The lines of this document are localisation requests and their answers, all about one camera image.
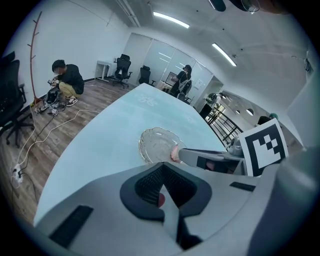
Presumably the black cable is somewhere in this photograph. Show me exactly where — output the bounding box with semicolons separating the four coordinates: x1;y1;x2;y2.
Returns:
33;114;55;142

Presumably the black office chair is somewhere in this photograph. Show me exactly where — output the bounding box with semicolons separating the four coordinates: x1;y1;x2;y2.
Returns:
138;65;157;87
0;51;35;149
111;53;134;89

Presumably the table with light blue cloth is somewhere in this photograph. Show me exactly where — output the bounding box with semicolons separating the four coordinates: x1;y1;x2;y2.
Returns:
33;83;229;227

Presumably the long white cable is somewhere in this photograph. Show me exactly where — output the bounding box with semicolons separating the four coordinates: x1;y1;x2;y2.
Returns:
14;108;101;174

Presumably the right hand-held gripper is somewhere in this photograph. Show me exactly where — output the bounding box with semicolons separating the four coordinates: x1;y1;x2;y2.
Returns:
179;118;290;177

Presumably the small white desk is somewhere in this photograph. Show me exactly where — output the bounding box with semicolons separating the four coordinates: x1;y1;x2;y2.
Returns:
95;59;116;83

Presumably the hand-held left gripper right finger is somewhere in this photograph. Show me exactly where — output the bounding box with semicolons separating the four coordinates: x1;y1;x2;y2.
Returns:
162;161;262;256

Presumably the white power strip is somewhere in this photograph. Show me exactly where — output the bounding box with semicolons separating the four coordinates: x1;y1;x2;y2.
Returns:
11;163;25;189

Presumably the pile of equipment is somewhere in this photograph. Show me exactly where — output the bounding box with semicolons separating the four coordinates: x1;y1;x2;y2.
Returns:
32;89;67;117

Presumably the reddish wooden coat rack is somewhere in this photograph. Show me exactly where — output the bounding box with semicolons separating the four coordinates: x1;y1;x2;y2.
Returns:
26;11;44;107

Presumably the clear glass plate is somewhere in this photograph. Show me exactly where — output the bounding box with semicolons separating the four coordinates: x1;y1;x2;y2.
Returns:
138;126;187;165

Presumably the long ceiling light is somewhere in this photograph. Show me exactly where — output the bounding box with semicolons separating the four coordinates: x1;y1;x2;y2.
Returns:
211;42;238;67
152;11;190;29

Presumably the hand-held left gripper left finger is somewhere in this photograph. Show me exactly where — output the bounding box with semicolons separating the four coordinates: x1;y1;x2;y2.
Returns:
33;161;185;256

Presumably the black metal railing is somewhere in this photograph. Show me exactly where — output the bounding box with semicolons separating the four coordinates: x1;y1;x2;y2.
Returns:
206;109;244;146

